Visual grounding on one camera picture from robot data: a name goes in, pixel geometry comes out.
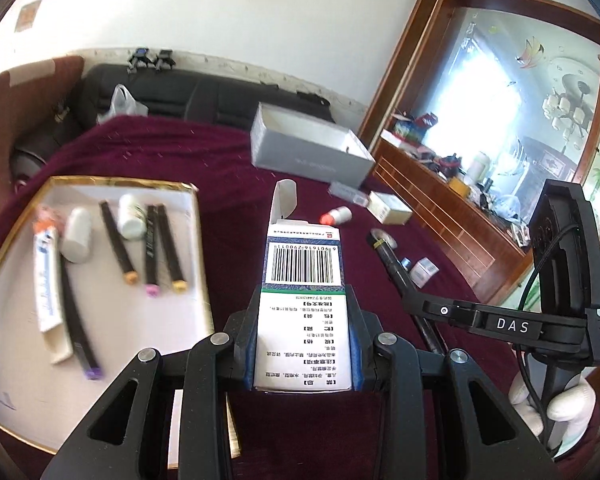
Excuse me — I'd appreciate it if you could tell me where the maroon tablecloth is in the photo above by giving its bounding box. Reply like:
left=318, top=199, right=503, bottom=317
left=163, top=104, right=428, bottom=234
left=0, top=114, right=600, bottom=480

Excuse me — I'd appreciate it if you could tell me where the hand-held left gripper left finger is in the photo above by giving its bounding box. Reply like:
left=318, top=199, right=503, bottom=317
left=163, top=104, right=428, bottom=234
left=40, top=285, right=261, bottom=480

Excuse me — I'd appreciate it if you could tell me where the decorated mirror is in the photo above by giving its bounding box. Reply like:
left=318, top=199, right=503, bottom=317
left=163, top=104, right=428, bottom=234
left=410, top=7, right=600, bottom=241

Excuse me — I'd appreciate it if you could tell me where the grey cardboard box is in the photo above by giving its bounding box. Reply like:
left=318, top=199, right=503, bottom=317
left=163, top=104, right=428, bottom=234
left=250, top=102, right=377, bottom=188

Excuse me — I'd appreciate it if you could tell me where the small cream carton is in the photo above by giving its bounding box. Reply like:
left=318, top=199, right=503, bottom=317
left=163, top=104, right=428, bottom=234
left=366, top=191, right=413, bottom=226

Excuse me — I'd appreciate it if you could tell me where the small wall sticker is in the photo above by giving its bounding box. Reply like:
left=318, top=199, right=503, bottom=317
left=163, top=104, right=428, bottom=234
left=17, top=2, right=40, bottom=32

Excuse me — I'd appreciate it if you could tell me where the black gadget with blue part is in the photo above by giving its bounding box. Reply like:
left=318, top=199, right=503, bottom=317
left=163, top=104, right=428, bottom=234
left=129, top=48, right=153, bottom=72

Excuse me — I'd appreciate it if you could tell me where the white toothpaste tube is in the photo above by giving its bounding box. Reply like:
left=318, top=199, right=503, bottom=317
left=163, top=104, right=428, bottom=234
left=32, top=207, right=73, bottom=363

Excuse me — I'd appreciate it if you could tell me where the black marker purple cap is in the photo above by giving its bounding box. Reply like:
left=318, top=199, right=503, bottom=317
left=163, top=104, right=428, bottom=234
left=60, top=260, right=103, bottom=381

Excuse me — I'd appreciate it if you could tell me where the large white plastic bottle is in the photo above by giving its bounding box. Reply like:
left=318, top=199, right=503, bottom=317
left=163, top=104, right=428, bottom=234
left=60, top=207, right=93, bottom=265

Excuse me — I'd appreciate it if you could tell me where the black sofa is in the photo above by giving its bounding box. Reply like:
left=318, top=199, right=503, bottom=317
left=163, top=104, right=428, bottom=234
left=75, top=63, right=337, bottom=133

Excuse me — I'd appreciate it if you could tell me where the wooden cabinet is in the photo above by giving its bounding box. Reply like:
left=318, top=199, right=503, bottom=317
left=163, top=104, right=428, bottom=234
left=357, top=0, right=600, bottom=311

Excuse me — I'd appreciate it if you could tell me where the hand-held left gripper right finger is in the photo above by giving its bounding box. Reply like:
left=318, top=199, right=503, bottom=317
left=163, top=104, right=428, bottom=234
left=347, top=285, right=556, bottom=480

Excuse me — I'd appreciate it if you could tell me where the black marker orange cap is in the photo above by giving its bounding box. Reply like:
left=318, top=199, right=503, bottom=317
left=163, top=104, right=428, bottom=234
left=98, top=201, right=140, bottom=283

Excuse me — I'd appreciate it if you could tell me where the white plastic bag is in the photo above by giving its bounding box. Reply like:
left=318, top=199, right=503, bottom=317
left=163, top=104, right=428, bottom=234
left=96, top=84, right=150, bottom=125

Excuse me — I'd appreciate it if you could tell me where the black bag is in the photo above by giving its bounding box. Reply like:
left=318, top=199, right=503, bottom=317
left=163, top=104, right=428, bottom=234
left=10, top=105, right=88, bottom=181

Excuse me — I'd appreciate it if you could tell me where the black cable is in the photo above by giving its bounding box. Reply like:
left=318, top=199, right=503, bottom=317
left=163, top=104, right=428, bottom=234
left=517, top=225, right=581, bottom=453

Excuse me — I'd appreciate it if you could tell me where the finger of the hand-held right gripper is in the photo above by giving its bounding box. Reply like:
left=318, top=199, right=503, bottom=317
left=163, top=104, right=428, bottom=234
left=402, top=287, right=486, bottom=333

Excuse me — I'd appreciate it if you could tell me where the small white blue box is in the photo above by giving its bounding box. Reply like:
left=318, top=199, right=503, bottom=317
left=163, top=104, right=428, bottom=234
left=409, top=258, right=440, bottom=285

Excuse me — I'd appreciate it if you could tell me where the brown armchair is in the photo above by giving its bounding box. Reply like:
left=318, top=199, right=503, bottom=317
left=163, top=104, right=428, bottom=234
left=0, top=55, right=86, bottom=226

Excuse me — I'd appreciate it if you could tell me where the white tray with gold rim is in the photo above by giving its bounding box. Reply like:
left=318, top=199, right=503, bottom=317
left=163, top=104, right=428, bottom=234
left=0, top=176, right=243, bottom=461

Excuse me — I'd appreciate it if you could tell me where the black marker yellow cap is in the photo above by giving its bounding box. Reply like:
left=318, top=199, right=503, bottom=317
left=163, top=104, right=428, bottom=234
left=155, top=203, right=188, bottom=295

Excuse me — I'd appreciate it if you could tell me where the person's right hand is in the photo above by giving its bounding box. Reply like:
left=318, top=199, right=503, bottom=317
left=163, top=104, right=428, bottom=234
left=509, top=375, right=597, bottom=456

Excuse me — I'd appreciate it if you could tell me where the white jar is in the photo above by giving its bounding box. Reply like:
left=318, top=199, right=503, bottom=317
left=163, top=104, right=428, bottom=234
left=464, top=152, right=492, bottom=186

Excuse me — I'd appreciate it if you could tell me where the small bottle orange cap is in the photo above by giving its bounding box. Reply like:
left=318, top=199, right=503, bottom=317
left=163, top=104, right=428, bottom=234
left=319, top=206, right=353, bottom=226

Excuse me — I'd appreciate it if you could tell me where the black marker pink cap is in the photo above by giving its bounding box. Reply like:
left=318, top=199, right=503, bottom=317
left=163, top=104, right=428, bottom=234
left=144, top=205, right=161, bottom=298

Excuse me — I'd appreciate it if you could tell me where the white blue medicine box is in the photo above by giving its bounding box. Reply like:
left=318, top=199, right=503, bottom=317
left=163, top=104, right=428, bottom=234
left=252, top=179, right=355, bottom=393

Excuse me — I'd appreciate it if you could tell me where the small white bottle green label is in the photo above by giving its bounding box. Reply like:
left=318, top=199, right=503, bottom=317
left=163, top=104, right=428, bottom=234
left=117, top=194, right=147, bottom=240

